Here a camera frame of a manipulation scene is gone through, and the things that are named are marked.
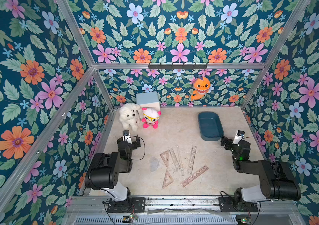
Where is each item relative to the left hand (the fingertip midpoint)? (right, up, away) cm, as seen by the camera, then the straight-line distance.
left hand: (130, 134), depth 93 cm
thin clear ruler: (+33, -18, -3) cm, 38 cm away
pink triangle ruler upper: (+24, -18, -3) cm, 30 cm away
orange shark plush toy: (+49, +34, +5) cm, 60 cm away
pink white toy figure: (+13, +12, +3) cm, 18 cm away
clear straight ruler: (+40, -20, -4) cm, 44 cm away
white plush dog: (-1, +13, +1) cm, 13 cm away
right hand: (+67, -1, -1) cm, 67 cm away
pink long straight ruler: (+41, -24, -8) cm, 49 cm away
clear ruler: (+29, -17, -2) cm, 34 cm away
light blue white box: (+9, +25, +14) cm, 30 cm away
